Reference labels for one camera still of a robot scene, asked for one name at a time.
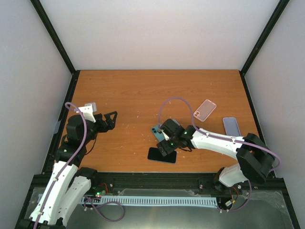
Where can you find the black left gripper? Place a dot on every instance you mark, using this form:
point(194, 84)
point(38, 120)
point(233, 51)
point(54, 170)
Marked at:
point(111, 125)

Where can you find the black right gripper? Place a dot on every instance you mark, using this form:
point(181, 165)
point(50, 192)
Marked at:
point(160, 145)

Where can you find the teal green phone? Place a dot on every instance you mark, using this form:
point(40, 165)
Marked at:
point(166, 130)

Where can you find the black screen phone blue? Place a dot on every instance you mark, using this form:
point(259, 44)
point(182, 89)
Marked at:
point(155, 155)

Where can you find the purple phone case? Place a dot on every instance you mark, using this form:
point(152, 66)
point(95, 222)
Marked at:
point(231, 126)

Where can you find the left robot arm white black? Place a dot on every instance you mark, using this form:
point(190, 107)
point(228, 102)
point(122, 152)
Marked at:
point(68, 181)

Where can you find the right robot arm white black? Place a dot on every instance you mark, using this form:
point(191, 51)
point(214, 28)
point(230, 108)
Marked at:
point(254, 162)

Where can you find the pink phone case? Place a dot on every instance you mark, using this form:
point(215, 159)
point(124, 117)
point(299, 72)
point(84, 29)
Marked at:
point(204, 110)

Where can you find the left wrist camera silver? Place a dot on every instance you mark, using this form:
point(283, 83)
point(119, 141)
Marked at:
point(93, 106)

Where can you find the light blue cable duct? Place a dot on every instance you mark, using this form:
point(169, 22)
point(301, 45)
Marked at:
point(146, 201)

